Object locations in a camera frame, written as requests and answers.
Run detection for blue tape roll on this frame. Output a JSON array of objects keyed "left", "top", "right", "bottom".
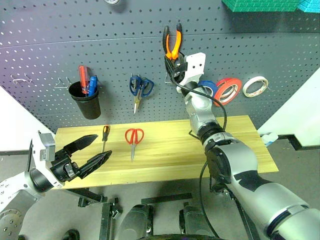
[{"left": 198, "top": 80, "right": 219, "bottom": 99}]

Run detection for red handled scissors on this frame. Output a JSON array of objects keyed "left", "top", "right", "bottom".
[{"left": 124, "top": 127, "right": 145, "bottom": 163}]

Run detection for red tape roll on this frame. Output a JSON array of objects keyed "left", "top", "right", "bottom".
[{"left": 213, "top": 77, "right": 243, "bottom": 108}]

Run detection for cyan brick pattern box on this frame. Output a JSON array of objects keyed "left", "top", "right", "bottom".
[{"left": 296, "top": 0, "right": 320, "bottom": 14}]

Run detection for dark rounded shape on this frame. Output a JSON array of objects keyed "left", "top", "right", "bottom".
[
  {"left": 179, "top": 201, "right": 214, "bottom": 240},
  {"left": 116, "top": 203, "right": 154, "bottom": 240}
]

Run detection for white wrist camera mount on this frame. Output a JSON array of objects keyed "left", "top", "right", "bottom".
[
  {"left": 25, "top": 130, "right": 65, "bottom": 190},
  {"left": 178, "top": 52, "right": 207, "bottom": 88}
]

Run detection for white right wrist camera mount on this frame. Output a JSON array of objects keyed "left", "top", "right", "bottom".
[{"left": 178, "top": 52, "right": 207, "bottom": 88}]

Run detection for green brick pattern box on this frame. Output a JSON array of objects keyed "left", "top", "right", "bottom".
[{"left": 221, "top": 0, "right": 301, "bottom": 13}]

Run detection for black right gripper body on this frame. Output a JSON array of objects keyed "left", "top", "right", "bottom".
[{"left": 171, "top": 59, "right": 189, "bottom": 82}]

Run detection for red handled screwdriver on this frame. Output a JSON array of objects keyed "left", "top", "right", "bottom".
[{"left": 78, "top": 65, "right": 91, "bottom": 95}]

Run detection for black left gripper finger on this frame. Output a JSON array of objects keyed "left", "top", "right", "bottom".
[
  {"left": 64, "top": 134, "right": 99, "bottom": 156},
  {"left": 79, "top": 150, "right": 113, "bottom": 180}
]

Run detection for blue handled screwdriver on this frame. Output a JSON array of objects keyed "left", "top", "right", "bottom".
[{"left": 88, "top": 75, "right": 99, "bottom": 98}]

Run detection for orange and black pliers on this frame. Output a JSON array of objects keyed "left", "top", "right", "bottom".
[{"left": 162, "top": 22, "right": 184, "bottom": 61}]

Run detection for orange and black screwdriver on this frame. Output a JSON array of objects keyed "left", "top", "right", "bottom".
[{"left": 100, "top": 124, "right": 111, "bottom": 154}]

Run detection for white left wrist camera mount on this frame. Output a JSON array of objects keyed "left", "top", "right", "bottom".
[{"left": 25, "top": 130, "right": 65, "bottom": 190}]

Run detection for blue handled scissors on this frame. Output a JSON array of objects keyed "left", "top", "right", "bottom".
[{"left": 128, "top": 75, "right": 155, "bottom": 115}]

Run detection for white tape roll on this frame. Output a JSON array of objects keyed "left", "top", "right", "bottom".
[{"left": 242, "top": 75, "right": 269, "bottom": 98}]

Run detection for black plastic cup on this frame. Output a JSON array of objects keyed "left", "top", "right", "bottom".
[{"left": 68, "top": 80, "right": 102, "bottom": 120}]

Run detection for dark grey perforated pegboard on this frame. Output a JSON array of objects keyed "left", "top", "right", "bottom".
[{"left": 0, "top": 0, "right": 320, "bottom": 135}]

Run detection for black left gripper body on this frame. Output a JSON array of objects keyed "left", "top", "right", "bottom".
[{"left": 49, "top": 145, "right": 82, "bottom": 182}]

